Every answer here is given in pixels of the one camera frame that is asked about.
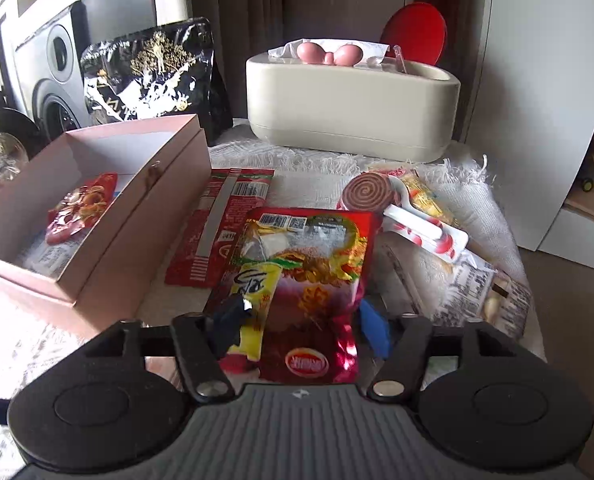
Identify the black gold patterned bag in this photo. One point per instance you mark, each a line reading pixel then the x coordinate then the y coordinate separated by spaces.
pixel 147 75

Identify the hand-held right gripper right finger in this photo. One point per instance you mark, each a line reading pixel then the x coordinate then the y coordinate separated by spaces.
pixel 377 330

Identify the large red snack packet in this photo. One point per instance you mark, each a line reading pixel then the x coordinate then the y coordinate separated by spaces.
pixel 312 280

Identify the red round lid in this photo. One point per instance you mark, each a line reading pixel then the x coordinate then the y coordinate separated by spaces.
pixel 417 32

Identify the small red snack packet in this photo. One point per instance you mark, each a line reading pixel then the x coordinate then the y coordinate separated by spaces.
pixel 79 205

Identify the brown swirl lollipop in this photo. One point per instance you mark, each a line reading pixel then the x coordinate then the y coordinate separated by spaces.
pixel 369 191

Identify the cream tissue box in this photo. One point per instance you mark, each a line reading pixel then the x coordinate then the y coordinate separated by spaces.
pixel 347 105

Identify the yellow snack packet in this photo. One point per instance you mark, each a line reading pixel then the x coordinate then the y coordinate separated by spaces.
pixel 434 205

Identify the round black framed mirror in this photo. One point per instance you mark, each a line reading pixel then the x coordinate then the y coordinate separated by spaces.
pixel 2 155

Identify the white cabinet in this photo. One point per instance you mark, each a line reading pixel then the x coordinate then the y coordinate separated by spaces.
pixel 532 85

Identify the white tissue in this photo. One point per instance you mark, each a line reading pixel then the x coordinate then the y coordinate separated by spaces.
pixel 282 50

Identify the red white striped candy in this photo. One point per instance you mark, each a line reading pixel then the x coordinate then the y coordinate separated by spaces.
pixel 427 227

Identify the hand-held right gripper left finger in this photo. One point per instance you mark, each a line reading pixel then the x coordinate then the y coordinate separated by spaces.
pixel 229 322

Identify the grey curtain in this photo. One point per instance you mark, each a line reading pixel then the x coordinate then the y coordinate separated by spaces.
pixel 249 5

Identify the grey speaker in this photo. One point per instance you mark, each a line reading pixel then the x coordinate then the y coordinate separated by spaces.
pixel 57 65

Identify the long red snack packet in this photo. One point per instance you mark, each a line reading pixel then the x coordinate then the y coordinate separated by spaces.
pixel 227 220

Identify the clear packet with white label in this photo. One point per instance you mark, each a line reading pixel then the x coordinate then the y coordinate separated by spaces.
pixel 469 280

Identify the pink bow-shaped ornament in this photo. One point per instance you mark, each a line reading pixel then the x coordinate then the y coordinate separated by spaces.
pixel 329 53

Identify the pink cardboard box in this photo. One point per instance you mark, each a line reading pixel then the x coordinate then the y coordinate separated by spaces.
pixel 127 220

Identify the small toy vehicle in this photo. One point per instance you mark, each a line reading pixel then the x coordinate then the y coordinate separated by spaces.
pixel 589 175

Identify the white woven tablecloth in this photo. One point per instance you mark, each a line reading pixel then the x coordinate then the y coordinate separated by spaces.
pixel 307 185

